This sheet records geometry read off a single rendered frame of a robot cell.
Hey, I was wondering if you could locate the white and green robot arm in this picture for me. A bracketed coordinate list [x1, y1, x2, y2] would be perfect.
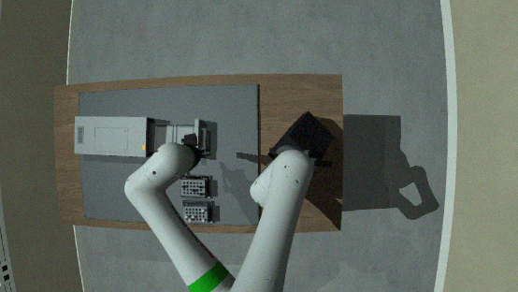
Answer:
[124, 133, 332, 292]

